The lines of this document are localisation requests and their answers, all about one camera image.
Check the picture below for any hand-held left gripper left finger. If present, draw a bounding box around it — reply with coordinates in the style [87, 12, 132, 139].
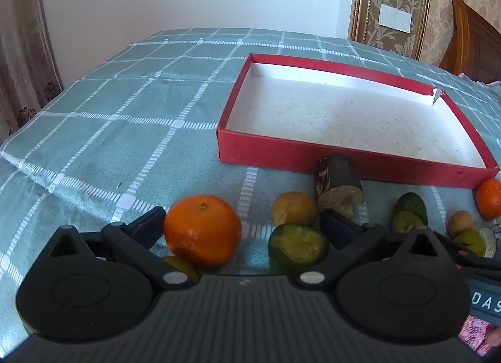
[50, 207, 200, 291]

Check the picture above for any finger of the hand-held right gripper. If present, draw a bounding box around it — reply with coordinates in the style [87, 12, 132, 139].
[454, 255, 501, 272]

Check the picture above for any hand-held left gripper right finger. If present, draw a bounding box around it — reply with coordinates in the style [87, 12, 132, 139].
[297, 208, 459, 289]

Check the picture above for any small dark sugarcane piece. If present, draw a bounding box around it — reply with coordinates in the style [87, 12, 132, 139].
[478, 225, 501, 258]

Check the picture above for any green tomato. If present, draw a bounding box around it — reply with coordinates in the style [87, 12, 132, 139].
[454, 229, 487, 257]
[162, 255, 200, 283]

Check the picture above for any brown longan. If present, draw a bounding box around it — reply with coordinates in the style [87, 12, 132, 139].
[448, 210, 476, 238]
[272, 192, 318, 228]

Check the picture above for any large green cucumber piece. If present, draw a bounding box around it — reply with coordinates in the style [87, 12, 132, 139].
[268, 224, 328, 275]

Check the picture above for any large dark sugarcane piece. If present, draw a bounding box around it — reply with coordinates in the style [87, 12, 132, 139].
[314, 154, 365, 219]

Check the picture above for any large orange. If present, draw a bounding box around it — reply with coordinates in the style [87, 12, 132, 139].
[163, 195, 242, 268]

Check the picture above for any small orange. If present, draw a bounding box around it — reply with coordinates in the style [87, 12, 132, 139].
[475, 177, 501, 221]

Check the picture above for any small green cucumber piece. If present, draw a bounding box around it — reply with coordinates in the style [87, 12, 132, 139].
[390, 192, 428, 233]

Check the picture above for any red cardboard box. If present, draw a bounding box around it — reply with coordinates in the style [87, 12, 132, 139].
[217, 53, 501, 190]

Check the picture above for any pink patterned cloth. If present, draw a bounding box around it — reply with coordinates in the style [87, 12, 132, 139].
[458, 314, 501, 356]

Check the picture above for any green checked bedsheet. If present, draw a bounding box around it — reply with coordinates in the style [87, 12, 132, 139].
[0, 27, 501, 348]

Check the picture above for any pink floral bedding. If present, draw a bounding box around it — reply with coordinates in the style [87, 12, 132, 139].
[458, 71, 501, 94]

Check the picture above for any patterned curtain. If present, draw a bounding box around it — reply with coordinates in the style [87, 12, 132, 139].
[0, 0, 63, 145]

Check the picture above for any wooden headboard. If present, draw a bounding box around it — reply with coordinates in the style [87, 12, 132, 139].
[439, 0, 501, 84]

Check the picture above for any white light switch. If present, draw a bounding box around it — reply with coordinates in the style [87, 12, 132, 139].
[379, 3, 413, 33]

